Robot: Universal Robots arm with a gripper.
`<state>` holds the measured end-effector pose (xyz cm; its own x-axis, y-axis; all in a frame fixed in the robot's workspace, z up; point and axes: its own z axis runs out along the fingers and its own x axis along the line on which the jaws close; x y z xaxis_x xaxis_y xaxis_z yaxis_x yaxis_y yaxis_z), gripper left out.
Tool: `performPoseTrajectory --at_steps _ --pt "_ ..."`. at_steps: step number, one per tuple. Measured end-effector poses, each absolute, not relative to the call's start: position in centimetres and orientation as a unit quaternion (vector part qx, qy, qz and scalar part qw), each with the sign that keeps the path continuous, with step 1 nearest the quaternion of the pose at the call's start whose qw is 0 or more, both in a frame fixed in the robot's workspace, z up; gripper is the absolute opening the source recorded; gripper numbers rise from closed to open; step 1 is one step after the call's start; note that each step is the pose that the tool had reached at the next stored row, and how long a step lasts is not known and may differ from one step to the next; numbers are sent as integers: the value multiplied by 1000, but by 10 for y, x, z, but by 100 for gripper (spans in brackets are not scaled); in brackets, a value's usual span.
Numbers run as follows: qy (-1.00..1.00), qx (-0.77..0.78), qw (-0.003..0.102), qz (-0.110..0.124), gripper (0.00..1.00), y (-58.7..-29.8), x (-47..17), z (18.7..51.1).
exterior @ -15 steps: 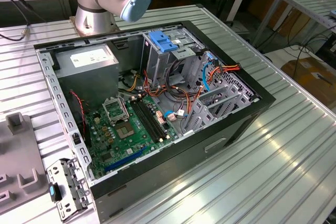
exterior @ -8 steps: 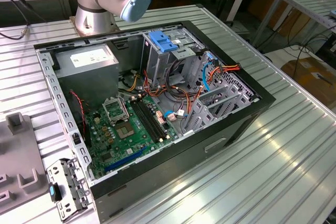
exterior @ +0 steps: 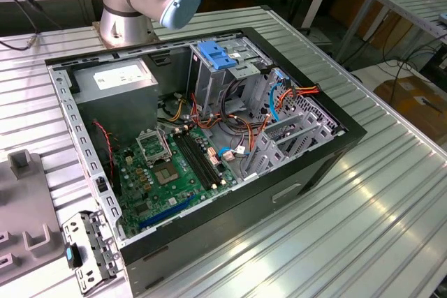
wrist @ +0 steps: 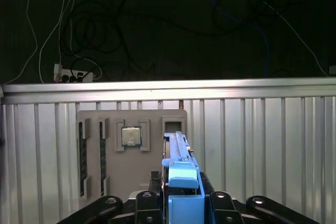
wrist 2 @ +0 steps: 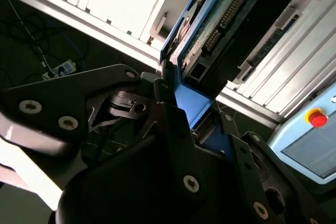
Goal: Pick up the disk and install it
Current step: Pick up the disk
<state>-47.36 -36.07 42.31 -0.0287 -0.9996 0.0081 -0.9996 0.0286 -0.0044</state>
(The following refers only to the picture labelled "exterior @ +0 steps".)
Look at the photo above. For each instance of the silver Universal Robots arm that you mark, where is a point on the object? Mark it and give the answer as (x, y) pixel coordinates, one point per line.
(118, 22)

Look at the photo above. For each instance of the metal disk bay cage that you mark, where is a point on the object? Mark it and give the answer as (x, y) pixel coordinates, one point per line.
(304, 107)

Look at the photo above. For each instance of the RAM slot white clips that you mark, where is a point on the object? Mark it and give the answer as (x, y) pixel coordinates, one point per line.
(204, 156)
(196, 158)

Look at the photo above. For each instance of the grey optical drive cage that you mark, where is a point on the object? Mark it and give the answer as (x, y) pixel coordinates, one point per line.
(206, 88)

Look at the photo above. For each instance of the CPU socket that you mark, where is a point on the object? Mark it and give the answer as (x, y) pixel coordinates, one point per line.
(165, 174)

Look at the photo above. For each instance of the blue plastic drive latch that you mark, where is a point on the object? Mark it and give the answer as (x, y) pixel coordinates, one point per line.
(216, 56)

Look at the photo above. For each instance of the green motherboard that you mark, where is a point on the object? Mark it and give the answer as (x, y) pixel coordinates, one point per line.
(174, 195)

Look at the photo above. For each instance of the black open PC case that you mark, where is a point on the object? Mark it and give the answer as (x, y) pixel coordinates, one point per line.
(216, 221)

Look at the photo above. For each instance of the blue expansion slot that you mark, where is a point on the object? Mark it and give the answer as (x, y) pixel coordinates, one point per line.
(167, 213)

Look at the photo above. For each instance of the grey power supply unit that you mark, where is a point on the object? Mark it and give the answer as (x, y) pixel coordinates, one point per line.
(115, 109)

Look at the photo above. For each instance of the black case fan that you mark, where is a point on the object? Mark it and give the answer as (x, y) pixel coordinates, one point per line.
(101, 169)

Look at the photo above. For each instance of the metal expansion card retainer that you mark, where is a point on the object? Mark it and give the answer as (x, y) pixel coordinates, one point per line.
(94, 242)

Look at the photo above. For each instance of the brown cardboard box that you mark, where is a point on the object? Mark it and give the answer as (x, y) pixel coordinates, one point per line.
(408, 102)

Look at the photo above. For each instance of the black teal retainer clip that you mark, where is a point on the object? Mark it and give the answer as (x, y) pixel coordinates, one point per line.
(71, 255)

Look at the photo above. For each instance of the grey parts rack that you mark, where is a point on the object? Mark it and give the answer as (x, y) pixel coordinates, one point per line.
(22, 207)

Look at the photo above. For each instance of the metal slat side table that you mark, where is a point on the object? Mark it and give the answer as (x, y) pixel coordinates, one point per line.
(401, 3)

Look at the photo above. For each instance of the small black case switch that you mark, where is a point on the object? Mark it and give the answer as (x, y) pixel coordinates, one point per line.
(101, 184)

